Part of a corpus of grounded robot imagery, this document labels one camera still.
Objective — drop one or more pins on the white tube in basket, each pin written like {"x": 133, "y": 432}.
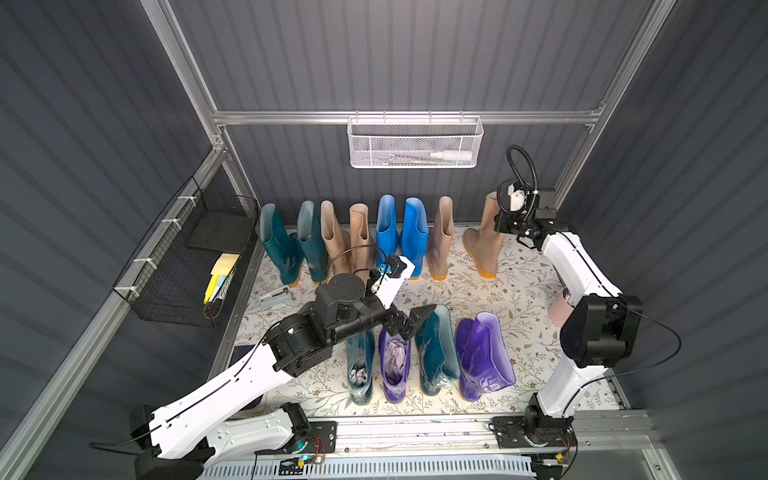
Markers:
{"x": 452, "y": 156}

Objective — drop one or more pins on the beige rain boot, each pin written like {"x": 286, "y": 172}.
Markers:
{"x": 484, "y": 244}
{"x": 335, "y": 239}
{"x": 440, "y": 239}
{"x": 361, "y": 241}

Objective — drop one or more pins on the teal rain boot carried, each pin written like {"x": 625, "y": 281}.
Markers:
{"x": 282, "y": 248}

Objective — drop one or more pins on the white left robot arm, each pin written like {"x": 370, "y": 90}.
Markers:
{"x": 187, "y": 436}

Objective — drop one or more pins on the teal rain boot back row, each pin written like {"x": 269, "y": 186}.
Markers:
{"x": 309, "y": 234}

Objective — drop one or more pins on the black wire side basket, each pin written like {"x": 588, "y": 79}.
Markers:
{"x": 167, "y": 277}

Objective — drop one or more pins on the white wire wall basket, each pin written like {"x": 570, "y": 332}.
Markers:
{"x": 406, "y": 141}

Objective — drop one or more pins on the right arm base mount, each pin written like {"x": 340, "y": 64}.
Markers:
{"x": 534, "y": 427}

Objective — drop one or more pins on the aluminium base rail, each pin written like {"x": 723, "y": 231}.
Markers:
{"x": 443, "y": 435}

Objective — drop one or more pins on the teal rain boot front left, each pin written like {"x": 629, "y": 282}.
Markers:
{"x": 360, "y": 351}

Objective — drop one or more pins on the purple rain boot front left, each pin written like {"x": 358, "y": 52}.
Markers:
{"x": 394, "y": 353}

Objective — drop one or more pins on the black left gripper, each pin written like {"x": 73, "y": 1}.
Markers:
{"x": 397, "y": 320}

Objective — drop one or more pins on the purple rain boot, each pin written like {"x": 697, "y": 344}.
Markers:
{"x": 484, "y": 364}
{"x": 394, "y": 353}

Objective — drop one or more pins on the yellow sticky notes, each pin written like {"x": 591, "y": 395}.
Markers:
{"x": 219, "y": 274}

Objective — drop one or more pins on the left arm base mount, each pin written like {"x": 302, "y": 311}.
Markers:
{"x": 320, "y": 438}

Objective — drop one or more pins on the blue rain boot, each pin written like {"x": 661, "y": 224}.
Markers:
{"x": 386, "y": 229}
{"x": 415, "y": 232}

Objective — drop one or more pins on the white vent grille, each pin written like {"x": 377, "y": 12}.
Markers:
{"x": 395, "y": 467}

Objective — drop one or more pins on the teal rain boot front right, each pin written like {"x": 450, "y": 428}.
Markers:
{"x": 437, "y": 352}

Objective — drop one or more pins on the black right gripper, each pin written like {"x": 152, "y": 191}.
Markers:
{"x": 509, "y": 222}

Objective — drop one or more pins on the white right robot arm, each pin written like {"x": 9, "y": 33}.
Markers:
{"x": 598, "y": 323}

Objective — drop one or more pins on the pink pen cup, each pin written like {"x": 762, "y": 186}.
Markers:
{"x": 561, "y": 308}

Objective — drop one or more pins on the small light blue box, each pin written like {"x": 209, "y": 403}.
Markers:
{"x": 275, "y": 298}

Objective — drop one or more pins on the purple rain boot front right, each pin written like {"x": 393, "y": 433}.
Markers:
{"x": 484, "y": 364}

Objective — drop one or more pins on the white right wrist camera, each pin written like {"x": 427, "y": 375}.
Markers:
{"x": 518, "y": 197}

